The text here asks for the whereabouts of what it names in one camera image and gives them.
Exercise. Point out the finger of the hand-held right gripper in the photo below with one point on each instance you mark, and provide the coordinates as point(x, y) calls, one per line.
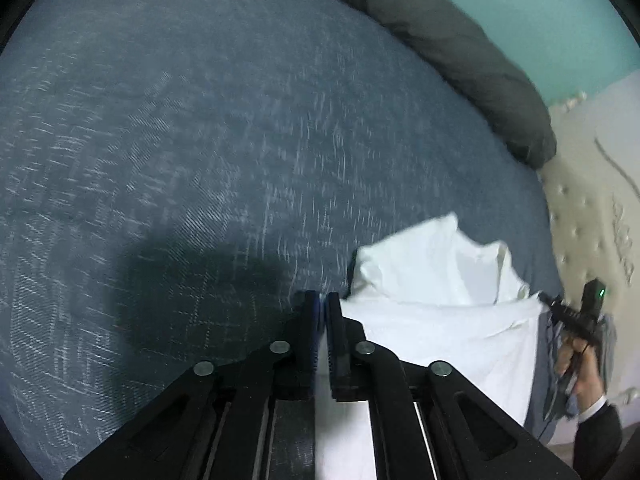
point(552, 305)

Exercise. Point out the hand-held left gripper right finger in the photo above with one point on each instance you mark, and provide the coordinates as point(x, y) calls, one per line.
point(336, 350)

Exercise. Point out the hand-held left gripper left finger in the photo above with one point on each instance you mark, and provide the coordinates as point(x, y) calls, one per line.
point(307, 345)

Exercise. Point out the white t-shirt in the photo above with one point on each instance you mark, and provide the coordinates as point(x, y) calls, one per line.
point(450, 330)

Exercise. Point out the person's right forearm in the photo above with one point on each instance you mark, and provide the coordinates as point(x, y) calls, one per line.
point(597, 440)

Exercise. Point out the person's right hand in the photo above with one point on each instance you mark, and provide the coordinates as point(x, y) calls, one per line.
point(587, 375)

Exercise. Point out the grey folded garment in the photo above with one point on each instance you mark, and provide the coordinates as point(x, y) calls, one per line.
point(607, 345)

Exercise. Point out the cream tufted headboard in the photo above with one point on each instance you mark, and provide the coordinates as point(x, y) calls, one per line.
point(595, 220)

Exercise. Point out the blue-grey bed sheet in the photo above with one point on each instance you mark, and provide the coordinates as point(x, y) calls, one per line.
point(175, 135)

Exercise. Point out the dark grey long pillow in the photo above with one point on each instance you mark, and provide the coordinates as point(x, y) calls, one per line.
point(450, 45)

